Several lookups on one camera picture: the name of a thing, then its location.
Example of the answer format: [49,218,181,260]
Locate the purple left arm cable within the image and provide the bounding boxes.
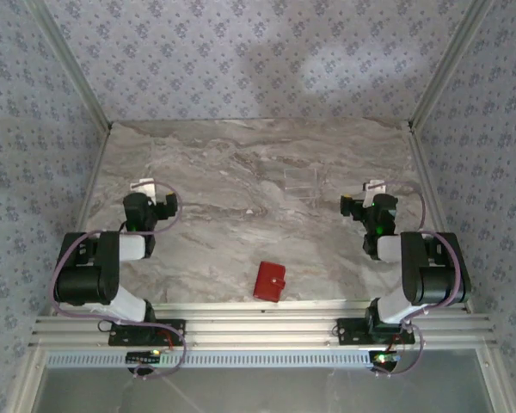
[46,180,188,382]

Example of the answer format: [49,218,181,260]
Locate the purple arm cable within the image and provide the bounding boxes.
[46,180,188,382]
[372,179,472,379]

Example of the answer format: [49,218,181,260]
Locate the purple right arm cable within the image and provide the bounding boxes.
[372,179,472,379]

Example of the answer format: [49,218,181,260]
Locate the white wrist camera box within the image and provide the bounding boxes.
[130,177,157,203]
[363,180,388,203]

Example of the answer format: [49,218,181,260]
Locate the grey metal panel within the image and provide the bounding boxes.
[34,365,495,413]

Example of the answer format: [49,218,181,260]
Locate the red wire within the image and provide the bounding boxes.
[154,324,176,352]
[386,331,405,354]

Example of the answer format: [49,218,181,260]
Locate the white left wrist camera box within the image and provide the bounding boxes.
[130,177,157,203]

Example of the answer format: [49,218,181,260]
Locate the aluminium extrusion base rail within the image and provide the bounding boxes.
[28,299,498,350]

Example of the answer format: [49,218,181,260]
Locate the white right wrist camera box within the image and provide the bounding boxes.
[363,180,388,203]

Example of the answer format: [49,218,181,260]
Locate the grey slotted cable duct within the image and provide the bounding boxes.
[45,348,378,370]

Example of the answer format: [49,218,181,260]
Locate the aluminium frame post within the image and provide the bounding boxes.
[25,0,114,133]
[407,0,495,133]

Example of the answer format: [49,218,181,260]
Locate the aluminium table side rail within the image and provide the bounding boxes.
[406,122,474,314]
[46,126,113,317]

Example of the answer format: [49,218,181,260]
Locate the red leather card holder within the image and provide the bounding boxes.
[252,261,286,304]

